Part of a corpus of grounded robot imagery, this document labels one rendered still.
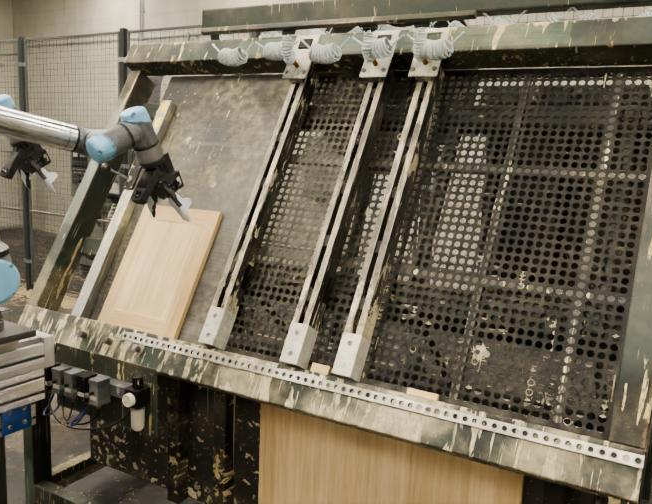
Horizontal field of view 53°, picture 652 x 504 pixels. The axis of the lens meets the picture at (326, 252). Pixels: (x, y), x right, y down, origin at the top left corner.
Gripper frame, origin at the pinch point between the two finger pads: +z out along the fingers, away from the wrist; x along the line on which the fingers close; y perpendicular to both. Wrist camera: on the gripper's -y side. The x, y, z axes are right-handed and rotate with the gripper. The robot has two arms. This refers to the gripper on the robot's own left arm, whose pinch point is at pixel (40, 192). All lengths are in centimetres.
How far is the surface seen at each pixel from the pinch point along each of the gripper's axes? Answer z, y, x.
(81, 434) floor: 150, -7, 68
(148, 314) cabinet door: 42, -7, -41
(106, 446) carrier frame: 106, -28, -2
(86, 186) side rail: 14.2, 26.9, 14.8
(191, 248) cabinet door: 29, 16, -48
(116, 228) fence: 24.1, 15.3, -10.6
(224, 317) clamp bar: 38, -4, -77
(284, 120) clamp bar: -2, 59, -70
